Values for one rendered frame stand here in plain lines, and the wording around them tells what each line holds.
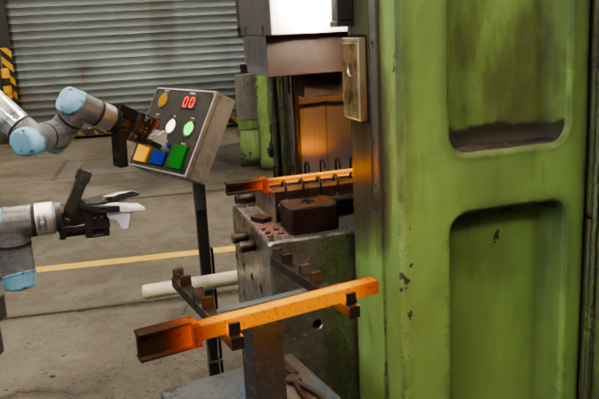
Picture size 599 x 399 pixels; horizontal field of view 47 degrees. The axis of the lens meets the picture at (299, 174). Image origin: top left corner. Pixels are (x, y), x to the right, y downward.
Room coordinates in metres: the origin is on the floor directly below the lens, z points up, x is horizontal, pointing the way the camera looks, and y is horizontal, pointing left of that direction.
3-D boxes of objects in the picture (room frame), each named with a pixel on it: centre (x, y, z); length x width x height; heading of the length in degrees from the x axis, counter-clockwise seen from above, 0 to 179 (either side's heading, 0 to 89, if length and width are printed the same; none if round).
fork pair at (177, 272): (1.27, 0.14, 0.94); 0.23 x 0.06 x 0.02; 116
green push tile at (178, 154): (2.07, 0.37, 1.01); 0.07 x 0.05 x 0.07; 42
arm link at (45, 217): (1.54, 0.59, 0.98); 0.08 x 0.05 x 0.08; 18
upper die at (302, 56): (1.78, -0.11, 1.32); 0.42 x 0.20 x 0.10; 107
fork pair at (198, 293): (1.17, 0.08, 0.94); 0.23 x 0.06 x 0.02; 116
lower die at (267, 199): (1.78, -0.11, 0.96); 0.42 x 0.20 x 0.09; 107
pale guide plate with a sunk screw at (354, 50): (1.46, -0.13, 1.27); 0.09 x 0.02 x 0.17; 17
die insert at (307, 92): (1.77, -0.15, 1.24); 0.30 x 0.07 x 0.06; 107
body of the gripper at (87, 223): (1.56, 0.51, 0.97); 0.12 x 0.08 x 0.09; 108
